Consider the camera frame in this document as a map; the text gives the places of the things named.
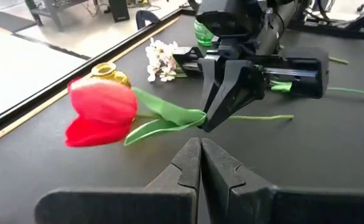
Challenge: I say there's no yellow glass vase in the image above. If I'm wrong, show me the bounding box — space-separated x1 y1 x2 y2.
90 62 132 88

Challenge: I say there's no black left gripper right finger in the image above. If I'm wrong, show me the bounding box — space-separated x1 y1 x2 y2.
201 138 364 224

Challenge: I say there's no black table clamp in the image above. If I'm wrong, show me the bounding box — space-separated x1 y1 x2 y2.
135 10 161 30

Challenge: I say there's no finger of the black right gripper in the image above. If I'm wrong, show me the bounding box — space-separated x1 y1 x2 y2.
199 57 228 110
202 59 266 133

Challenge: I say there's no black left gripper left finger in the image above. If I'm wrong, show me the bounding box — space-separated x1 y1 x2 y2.
34 138 202 224

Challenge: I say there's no open-petalled red artificial tulip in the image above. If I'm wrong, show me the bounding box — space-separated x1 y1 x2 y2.
65 77 294 149

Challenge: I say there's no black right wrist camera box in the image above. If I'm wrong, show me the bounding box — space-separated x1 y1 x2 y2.
196 11 257 40

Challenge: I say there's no dark floor mat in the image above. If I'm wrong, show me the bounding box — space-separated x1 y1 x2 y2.
0 11 38 34

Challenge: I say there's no black upright box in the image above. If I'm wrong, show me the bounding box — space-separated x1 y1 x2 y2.
108 0 130 22

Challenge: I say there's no green glass vase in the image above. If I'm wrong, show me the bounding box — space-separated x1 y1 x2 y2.
194 20 215 47

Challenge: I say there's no grey metal cart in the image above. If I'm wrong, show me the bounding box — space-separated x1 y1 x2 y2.
24 0 95 32

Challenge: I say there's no white artificial flower bunch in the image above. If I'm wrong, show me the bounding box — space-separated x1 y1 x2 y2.
144 37 189 83

